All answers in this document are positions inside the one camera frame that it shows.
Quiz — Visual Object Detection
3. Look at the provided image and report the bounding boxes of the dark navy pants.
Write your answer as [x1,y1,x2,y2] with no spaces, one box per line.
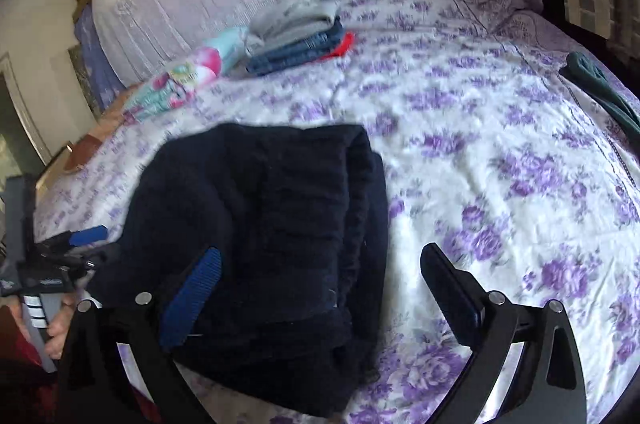
[87,124,388,418]

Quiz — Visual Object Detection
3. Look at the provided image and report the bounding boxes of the person left hand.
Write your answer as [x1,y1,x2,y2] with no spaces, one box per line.
[8,290,82,361]

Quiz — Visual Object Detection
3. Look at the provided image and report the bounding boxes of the blue patterned cloth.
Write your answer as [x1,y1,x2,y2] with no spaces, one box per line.
[74,4,125,112]

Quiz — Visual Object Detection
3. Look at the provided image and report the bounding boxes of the teal pink floral folded quilt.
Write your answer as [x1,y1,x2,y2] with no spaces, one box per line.
[122,27,247,124]

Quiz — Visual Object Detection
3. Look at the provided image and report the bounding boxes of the purple floral bedspread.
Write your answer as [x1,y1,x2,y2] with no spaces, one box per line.
[36,0,639,423]

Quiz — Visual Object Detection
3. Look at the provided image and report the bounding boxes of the blue folded jeans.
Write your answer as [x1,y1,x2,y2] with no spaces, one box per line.
[245,17,345,76]

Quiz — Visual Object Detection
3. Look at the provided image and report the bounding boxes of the grey folded garment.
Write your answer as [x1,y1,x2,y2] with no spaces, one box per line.
[245,0,341,56]

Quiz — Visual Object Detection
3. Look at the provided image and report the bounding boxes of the dark green garment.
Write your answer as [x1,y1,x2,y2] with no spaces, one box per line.
[560,52,640,147]

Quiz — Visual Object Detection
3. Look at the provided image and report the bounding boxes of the red folded garment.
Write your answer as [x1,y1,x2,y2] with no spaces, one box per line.
[321,32,355,61]

